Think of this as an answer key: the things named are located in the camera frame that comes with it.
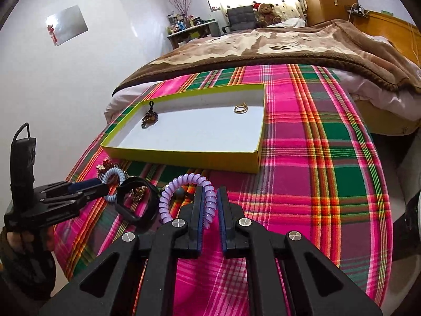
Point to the vase of dried branches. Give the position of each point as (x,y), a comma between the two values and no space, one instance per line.
(184,3)

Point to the black wristband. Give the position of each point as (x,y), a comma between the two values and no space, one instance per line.
(149,217)

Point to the pink green plaid cloth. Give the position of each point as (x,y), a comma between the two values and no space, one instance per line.
(312,171)

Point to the yellow-green shallow cardboard box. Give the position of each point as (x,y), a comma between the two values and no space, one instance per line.
(197,128)

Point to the wooden headboard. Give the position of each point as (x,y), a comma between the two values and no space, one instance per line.
(388,29)

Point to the wooden desk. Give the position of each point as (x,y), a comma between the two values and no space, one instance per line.
(190,33)

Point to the brown teddy bear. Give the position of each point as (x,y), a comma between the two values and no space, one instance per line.
(267,14)

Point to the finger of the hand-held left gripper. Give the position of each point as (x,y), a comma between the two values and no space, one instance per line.
(79,186)
(93,192)

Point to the grey chair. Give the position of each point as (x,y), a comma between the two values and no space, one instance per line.
(240,18)

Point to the wooden bed frame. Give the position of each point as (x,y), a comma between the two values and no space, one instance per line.
(384,118)

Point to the person's left forearm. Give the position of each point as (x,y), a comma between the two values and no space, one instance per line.
(26,279)

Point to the white pillow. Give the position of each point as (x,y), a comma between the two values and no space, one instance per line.
(287,23)

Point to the group of bottles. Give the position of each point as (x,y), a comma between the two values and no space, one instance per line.
(181,23)

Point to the person's left hand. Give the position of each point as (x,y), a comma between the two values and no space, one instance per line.
(13,241)

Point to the dark beaded pendant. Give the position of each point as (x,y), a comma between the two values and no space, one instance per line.
(149,118)

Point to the white power strip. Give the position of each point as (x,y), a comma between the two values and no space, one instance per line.
(357,10)

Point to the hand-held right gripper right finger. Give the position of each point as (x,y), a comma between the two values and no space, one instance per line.
(222,217)

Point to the brown patterned blanket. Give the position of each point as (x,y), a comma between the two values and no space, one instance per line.
(296,44)

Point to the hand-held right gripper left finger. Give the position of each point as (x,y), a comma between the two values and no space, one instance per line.
(201,210)

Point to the silver wall poster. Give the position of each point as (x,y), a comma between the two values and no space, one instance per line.
(67,24)

